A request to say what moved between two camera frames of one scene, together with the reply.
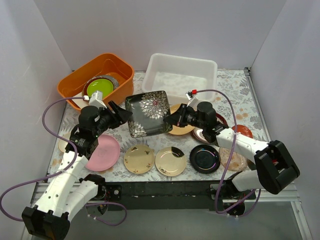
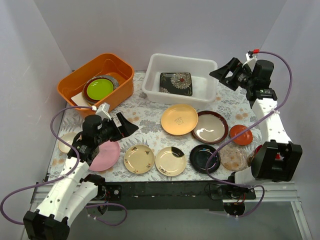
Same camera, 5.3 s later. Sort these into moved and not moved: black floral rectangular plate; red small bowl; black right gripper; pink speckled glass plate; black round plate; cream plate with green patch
Moved: black floral rectangular plate; black right gripper
Not moved: red small bowl; cream plate with green patch; black round plate; pink speckled glass plate
